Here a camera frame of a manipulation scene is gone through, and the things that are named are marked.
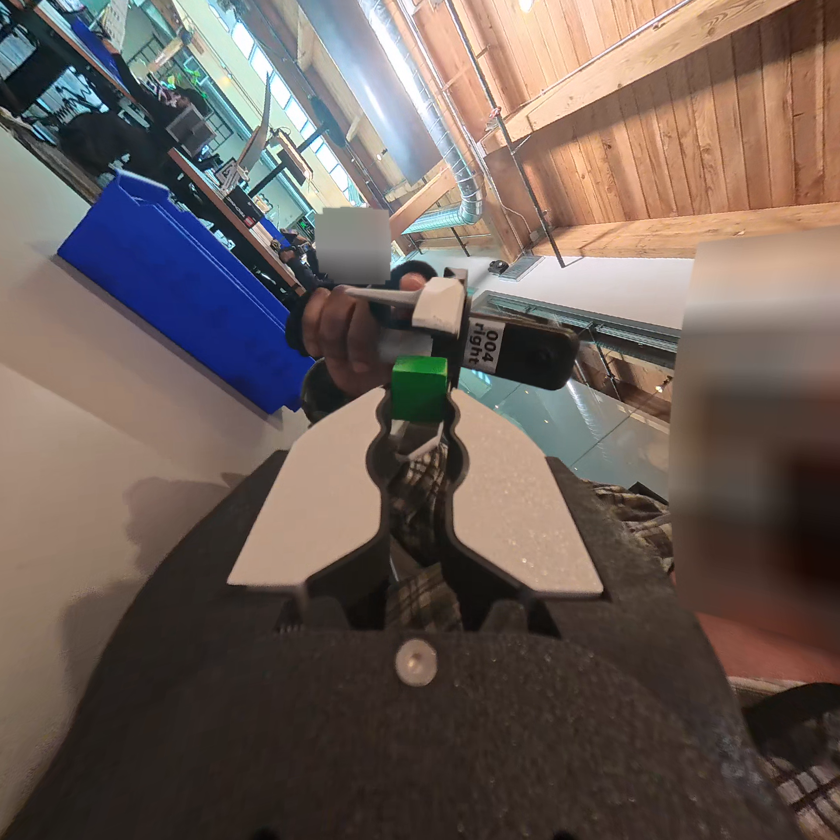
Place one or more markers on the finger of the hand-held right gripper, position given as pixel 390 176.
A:
pixel 413 451
pixel 438 305

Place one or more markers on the grey monitor on stand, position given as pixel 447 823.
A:
pixel 190 128

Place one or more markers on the black cardboard box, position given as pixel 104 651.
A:
pixel 239 203

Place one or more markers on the blue plastic bin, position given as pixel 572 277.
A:
pixel 170 282

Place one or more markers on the thin metal pipe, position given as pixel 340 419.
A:
pixel 499 131

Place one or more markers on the curved grey banner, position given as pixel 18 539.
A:
pixel 259 124

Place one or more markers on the ceiling vent grille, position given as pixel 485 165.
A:
pixel 523 266

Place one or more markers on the spiral metal ceiling duct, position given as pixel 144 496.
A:
pixel 459 184

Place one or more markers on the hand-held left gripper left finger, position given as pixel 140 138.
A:
pixel 315 512

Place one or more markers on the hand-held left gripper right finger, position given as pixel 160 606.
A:
pixel 518 518

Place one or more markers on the wooden top office desk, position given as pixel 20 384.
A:
pixel 216 190

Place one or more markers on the green wooden cube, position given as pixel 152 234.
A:
pixel 418 387

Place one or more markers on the person's right hand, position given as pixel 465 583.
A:
pixel 341 334

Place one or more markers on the dark rectangular ceiling duct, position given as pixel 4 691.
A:
pixel 367 85

